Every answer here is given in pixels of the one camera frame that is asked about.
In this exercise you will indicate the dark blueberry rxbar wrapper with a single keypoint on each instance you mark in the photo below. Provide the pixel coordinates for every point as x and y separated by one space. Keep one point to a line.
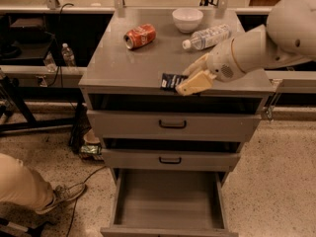
169 82

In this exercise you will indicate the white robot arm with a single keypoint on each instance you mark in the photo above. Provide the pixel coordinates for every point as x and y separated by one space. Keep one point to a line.
287 38

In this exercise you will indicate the black drawer handle middle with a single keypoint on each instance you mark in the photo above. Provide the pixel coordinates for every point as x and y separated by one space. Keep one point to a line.
170 161

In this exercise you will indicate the small water bottle on shelf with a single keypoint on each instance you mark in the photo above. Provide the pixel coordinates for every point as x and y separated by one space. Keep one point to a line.
68 55

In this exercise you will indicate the black drawer handle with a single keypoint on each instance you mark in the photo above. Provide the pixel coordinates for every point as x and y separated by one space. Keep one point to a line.
173 125
170 161

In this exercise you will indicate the clear plastic water bottle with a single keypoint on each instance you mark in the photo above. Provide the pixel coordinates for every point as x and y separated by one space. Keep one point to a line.
207 38

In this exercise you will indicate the grey sneaker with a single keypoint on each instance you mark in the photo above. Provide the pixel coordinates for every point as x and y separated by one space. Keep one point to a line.
63 194

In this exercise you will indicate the white ceramic bowl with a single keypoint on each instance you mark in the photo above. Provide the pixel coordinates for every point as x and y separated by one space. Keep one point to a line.
187 20

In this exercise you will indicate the green packet on floor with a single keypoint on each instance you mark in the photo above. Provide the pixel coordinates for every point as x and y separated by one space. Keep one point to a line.
90 152

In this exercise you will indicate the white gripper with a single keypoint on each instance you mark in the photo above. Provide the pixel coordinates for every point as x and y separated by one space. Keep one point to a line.
222 63

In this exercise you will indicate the red soda can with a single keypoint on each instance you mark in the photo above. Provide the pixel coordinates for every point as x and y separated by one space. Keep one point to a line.
139 36

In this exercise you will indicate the person's leg beige trousers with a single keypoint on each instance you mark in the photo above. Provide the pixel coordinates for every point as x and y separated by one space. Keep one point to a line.
22 185

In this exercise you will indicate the middle grey drawer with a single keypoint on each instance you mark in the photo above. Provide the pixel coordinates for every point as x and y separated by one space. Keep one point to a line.
149 160

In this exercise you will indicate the top grey drawer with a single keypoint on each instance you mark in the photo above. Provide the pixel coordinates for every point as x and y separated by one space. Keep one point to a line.
200 127

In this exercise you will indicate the bottom grey open drawer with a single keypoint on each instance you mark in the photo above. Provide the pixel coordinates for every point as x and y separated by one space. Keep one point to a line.
157 203

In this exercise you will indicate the grey metal drawer cabinet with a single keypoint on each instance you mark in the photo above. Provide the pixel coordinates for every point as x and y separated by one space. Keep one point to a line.
122 79

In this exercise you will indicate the black drawer handle top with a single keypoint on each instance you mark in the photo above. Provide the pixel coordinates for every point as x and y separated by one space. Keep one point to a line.
173 125

